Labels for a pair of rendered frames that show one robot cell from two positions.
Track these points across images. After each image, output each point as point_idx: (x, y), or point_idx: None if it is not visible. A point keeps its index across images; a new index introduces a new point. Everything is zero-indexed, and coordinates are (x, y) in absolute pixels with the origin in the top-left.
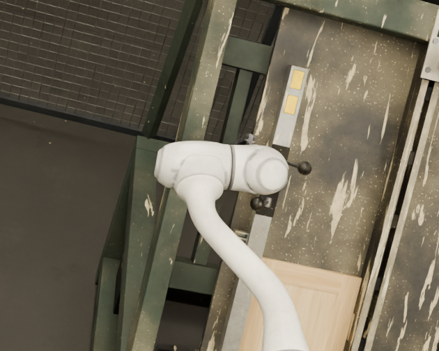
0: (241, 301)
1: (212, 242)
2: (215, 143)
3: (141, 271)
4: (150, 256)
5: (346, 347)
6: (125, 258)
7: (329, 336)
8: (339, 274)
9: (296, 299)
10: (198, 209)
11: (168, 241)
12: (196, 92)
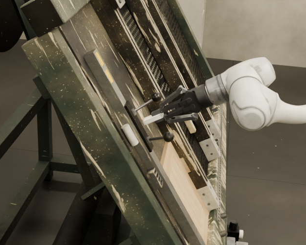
0: (180, 203)
1: None
2: (245, 81)
3: None
4: (151, 238)
5: (193, 175)
6: None
7: (186, 178)
8: (167, 146)
9: (175, 177)
10: (296, 111)
11: (160, 212)
12: (99, 111)
